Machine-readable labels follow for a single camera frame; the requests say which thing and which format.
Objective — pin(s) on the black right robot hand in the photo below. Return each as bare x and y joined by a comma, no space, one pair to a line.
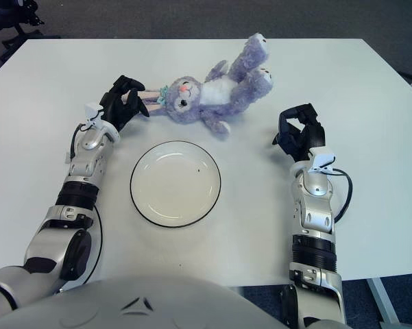
308,137

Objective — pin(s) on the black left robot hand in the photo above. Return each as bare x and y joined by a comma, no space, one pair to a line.
118,106

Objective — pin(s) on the purple plush bunny doll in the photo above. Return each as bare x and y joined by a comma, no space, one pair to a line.
192,103

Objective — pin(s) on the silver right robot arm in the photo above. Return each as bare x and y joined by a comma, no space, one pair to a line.
315,212

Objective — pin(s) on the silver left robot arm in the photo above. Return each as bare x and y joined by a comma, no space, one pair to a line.
82,164

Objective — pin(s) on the white plate with black rim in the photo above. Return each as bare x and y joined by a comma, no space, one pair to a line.
175,185

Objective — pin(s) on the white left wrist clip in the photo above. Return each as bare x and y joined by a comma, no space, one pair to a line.
92,109

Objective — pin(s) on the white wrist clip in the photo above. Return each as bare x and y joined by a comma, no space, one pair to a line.
92,109
324,160

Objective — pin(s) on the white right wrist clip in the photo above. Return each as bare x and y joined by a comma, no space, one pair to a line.
324,160

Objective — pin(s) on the black office chair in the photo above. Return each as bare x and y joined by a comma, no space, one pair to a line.
0,17

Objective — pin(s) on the grey table leg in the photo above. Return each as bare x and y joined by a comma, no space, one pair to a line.
380,294

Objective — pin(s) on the grey robot torso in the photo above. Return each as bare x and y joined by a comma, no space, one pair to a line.
140,308

